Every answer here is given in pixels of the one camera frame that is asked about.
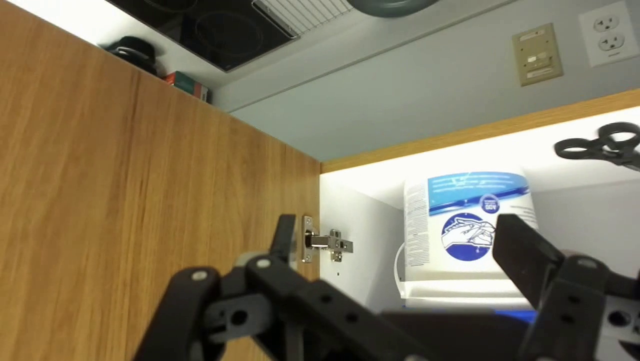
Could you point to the dark grey round plate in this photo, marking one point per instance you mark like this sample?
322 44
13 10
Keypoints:
390 9

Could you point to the white wipes tub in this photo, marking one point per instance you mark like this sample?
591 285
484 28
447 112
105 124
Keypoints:
451 233

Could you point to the teal appliance cardboard box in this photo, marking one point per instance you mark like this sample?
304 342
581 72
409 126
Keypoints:
188 85

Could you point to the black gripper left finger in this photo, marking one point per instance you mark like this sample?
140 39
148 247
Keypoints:
282 242

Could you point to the white wall power outlet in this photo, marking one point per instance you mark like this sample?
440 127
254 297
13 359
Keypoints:
609 35

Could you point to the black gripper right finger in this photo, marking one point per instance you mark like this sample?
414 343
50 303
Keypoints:
527 258

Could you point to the black scissors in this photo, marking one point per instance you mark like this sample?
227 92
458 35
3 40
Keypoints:
617 144

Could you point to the silver cabinet hinge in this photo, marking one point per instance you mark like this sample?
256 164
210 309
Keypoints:
334 244

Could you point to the wooden cabinet door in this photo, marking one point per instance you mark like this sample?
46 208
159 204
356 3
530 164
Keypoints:
110 181

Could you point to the beige wall switch plate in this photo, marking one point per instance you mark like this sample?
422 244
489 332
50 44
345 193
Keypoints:
536 56

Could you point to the black induction cooktop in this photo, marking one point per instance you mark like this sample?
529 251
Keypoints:
222 32

